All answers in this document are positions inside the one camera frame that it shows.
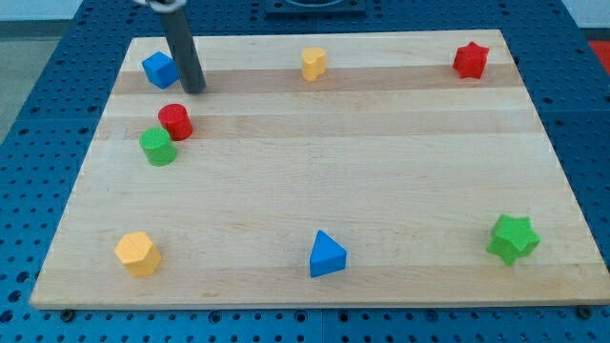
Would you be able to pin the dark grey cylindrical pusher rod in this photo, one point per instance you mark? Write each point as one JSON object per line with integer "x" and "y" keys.
{"x": 179, "y": 37}

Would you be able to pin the red cylinder block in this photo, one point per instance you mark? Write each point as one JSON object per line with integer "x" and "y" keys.
{"x": 174, "y": 118}

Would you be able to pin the blue cube block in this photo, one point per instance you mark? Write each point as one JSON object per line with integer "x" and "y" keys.
{"x": 160, "y": 70}

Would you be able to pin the green cylinder block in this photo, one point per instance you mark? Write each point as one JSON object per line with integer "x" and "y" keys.
{"x": 157, "y": 145}

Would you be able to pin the yellow heart block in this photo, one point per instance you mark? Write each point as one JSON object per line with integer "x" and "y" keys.
{"x": 313, "y": 63}

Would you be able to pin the yellow hexagon block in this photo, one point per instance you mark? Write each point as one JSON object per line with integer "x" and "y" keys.
{"x": 138, "y": 254}

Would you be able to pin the light wooden board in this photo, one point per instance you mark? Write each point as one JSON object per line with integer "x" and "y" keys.
{"x": 390, "y": 152}

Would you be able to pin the blue triangle block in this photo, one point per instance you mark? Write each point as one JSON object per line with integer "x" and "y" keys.
{"x": 327, "y": 255}

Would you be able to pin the red star block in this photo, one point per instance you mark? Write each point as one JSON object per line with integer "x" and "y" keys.
{"x": 470, "y": 60}

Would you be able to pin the green star block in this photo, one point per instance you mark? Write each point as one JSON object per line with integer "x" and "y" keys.
{"x": 512, "y": 238}

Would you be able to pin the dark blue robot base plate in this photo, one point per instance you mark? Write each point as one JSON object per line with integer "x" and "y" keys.
{"x": 313, "y": 7}

